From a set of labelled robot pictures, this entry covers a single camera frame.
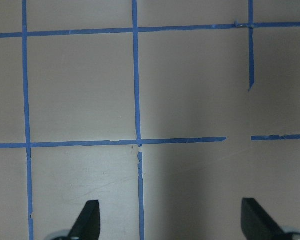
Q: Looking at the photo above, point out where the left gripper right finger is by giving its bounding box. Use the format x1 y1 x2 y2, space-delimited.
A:
241 198 289 240

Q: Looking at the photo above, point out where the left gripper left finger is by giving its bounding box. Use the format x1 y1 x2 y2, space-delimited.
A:
67 200 101 240

